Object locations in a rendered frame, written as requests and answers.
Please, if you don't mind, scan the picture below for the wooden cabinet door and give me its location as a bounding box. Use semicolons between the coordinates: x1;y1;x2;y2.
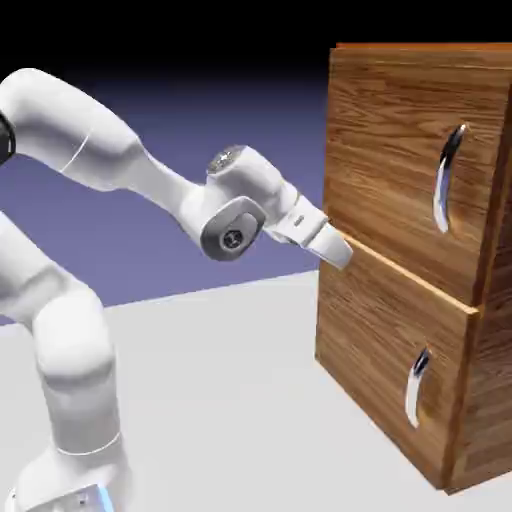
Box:
322;47;512;307
314;234;481;490

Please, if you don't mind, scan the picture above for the curved silver handle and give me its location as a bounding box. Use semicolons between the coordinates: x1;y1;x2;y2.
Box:
404;346;432;430
433;122;468;235

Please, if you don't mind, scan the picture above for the wooden cabinet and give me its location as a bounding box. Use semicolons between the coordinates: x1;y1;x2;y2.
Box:
314;42;512;495

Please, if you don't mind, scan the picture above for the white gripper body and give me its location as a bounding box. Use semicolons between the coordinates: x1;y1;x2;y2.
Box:
306;222;354;270

